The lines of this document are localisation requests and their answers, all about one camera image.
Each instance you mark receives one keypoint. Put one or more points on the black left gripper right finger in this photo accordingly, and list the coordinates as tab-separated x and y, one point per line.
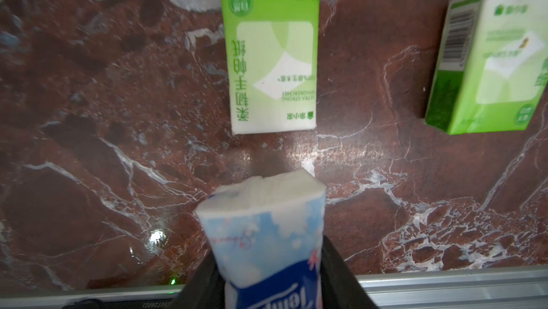
340	288

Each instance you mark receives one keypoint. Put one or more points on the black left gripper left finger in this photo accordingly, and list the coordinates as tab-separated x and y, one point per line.
205	290

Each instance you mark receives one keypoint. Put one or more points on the green tissue pack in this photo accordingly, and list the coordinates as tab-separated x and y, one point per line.
272	60
492	66

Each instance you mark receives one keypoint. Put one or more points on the pink blue Tempo pack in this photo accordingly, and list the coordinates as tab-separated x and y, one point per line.
266	235

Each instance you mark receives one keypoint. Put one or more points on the aluminium front rail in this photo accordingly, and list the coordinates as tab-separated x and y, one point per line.
512	287

